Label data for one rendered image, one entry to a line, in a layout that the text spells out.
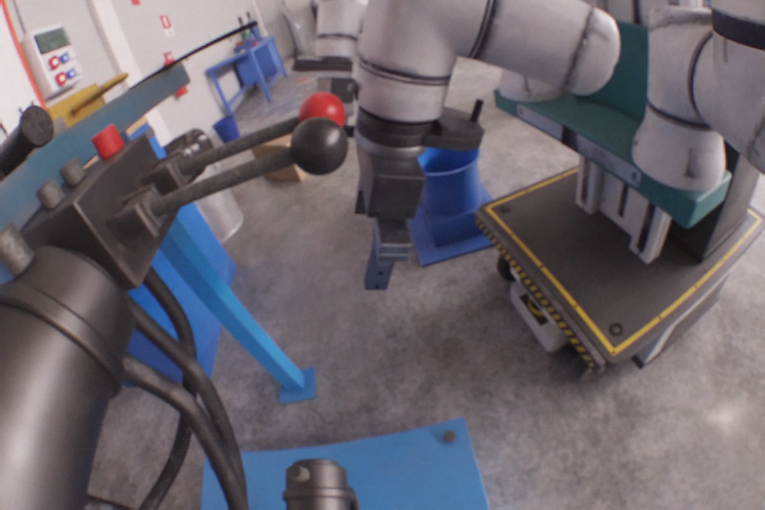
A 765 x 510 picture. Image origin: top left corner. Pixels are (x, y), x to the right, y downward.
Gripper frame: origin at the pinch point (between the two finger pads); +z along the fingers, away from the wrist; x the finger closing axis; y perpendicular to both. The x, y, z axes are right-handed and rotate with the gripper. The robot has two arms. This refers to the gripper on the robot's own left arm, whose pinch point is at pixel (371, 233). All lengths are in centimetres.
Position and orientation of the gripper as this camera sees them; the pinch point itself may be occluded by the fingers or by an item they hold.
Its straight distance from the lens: 43.4
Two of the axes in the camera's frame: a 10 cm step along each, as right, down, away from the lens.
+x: 1.4, 6.7, -7.3
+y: -9.8, -0.3, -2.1
